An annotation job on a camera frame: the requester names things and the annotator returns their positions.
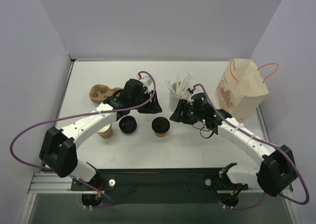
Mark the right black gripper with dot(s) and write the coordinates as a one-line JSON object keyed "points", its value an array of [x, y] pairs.
{"points": [[181, 113]]}

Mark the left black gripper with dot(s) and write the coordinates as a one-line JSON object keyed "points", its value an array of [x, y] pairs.
{"points": [[150, 105]]}

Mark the black cup lid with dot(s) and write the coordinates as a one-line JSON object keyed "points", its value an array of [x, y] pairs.
{"points": [[160, 125]]}

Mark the single brown paper cup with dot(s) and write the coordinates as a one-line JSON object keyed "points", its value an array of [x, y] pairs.
{"points": [[160, 134]]}

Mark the stack of brown paper cups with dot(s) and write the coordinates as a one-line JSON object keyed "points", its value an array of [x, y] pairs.
{"points": [[106, 131]]}

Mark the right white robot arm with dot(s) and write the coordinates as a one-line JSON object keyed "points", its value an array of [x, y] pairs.
{"points": [[274, 172]]}

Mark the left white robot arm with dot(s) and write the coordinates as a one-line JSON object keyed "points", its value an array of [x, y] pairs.
{"points": [[59, 148]]}

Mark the paper takeout bag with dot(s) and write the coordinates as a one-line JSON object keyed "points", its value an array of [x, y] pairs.
{"points": [[241, 88]]}

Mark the white straw holder cup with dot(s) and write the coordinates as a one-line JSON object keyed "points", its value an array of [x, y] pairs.
{"points": [[173, 101]]}

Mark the stack of black lids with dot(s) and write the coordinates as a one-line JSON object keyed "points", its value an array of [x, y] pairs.
{"points": [[128, 124]]}

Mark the brown cardboard cup carrier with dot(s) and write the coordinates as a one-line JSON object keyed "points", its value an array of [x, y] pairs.
{"points": [[99, 93]]}

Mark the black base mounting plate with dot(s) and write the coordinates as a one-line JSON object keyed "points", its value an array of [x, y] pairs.
{"points": [[160, 186]]}

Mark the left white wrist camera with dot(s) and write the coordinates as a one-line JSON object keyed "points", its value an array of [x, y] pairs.
{"points": [[146, 80]]}

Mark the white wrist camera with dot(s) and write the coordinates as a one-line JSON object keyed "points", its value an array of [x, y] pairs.
{"points": [[146, 80], [191, 92]]}

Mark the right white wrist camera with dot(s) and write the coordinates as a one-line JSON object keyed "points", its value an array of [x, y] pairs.
{"points": [[191, 92]]}

